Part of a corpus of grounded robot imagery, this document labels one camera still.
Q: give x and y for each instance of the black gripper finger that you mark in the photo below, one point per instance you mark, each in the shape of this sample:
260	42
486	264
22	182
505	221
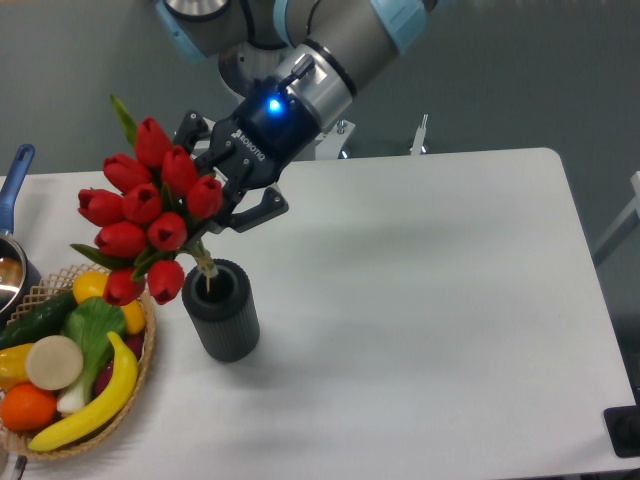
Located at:
271	205
193	129

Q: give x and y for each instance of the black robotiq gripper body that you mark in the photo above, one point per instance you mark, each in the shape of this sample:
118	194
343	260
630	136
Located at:
260	138

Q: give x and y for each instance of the red tulip bouquet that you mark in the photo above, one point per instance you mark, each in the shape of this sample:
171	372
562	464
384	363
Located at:
152	213

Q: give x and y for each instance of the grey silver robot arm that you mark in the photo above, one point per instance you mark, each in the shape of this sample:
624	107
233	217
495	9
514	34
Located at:
326	53

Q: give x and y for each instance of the dark grey ribbed vase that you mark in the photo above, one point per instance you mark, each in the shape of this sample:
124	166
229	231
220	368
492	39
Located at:
223	312

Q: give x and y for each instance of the dark red beet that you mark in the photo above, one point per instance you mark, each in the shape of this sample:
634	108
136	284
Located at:
135	343

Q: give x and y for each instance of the woven wicker basket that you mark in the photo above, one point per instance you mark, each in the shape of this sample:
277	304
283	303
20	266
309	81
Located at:
49	287

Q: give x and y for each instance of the green bok choy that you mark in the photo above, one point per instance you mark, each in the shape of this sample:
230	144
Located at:
88	326

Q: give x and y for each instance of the green cucumber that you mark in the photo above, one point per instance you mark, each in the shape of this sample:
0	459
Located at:
41	321

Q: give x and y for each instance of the yellow banana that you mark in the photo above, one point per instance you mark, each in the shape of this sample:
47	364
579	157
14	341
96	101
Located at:
100	410

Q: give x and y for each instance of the beige round disc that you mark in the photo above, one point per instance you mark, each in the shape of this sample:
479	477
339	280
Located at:
54	362

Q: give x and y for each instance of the yellow bell pepper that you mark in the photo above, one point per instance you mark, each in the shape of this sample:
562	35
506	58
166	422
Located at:
13	366

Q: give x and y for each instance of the orange fruit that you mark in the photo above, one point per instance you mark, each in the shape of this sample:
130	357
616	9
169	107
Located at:
27	407

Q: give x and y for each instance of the black box at table edge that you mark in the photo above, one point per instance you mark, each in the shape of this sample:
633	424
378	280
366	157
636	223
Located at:
623	428

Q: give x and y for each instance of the white metal base frame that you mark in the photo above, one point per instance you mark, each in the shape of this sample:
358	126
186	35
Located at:
337	143

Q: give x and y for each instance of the blue handled saucepan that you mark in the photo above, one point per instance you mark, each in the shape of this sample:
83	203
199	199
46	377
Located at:
18	274

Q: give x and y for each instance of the white frame at right edge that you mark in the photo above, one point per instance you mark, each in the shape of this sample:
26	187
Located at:
620	228

